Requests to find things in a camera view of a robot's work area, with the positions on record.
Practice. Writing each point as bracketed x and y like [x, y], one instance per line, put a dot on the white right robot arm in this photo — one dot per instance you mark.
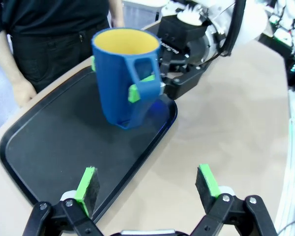
[250, 22]

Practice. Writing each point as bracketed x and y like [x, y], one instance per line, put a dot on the person's right forearm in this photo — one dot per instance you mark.
[5, 59]

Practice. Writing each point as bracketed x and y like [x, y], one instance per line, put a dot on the black plastic serving tray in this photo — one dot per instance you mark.
[64, 137]

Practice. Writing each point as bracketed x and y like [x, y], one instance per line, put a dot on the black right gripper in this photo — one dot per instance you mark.
[179, 39]

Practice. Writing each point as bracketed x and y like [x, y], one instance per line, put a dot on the person's right hand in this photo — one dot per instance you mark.
[24, 92]

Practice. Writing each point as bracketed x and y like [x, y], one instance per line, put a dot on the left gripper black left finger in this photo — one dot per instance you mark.
[88, 194]

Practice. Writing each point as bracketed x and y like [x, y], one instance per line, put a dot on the person's left hand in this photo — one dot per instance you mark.
[118, 21]

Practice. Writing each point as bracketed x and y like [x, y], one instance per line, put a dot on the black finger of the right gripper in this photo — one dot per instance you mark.
[93, 64]

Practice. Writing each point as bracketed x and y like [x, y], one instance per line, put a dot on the person in black clothes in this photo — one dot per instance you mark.
[51, 37]

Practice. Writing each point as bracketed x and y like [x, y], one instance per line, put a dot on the person's left forearm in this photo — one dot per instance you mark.
[115, 8]

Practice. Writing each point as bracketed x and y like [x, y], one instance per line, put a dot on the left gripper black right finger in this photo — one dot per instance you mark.
[207, 189]

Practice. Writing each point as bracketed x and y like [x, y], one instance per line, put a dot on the blue mug yellow inside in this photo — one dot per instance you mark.
[113, 86]

